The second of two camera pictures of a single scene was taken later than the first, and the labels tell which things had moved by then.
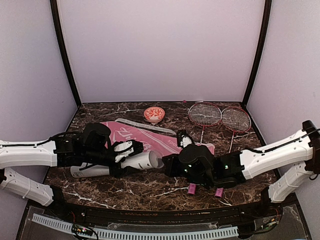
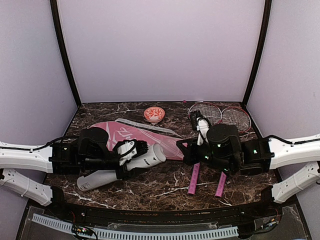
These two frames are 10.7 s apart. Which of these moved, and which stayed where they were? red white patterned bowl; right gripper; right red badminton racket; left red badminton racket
Moved: right gripper
Stayed: red white patterned bowl; left red badminton racket; right red badminton racket
